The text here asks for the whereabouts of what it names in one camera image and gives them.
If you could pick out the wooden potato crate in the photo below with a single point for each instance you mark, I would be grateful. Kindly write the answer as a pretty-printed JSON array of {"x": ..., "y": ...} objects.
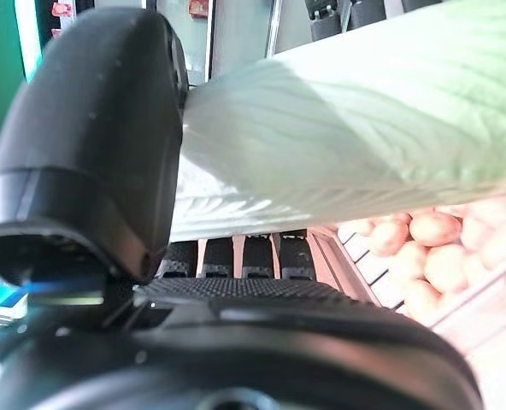
[{"x": 343, "y": 269}]

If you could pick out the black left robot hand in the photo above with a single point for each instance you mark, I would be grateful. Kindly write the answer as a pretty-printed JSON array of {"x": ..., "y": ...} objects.
[{"x": 99, "y": 141}]

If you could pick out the white teal printed box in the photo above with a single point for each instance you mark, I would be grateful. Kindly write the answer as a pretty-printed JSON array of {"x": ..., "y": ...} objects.
[{"x": 1, "y": 303}]

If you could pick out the napa cabbage white green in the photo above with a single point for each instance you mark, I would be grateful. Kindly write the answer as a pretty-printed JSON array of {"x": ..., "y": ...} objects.
[{"x": 321, "y": 141}]

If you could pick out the brown potato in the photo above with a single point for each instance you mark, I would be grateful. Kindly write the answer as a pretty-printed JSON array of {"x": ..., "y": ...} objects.
[
  {"x": 434, "y": 227},
  {"x": 445, "y": 268},
  {"x": 387, "y": 237},
  {"x": 421, "y": 300}
]

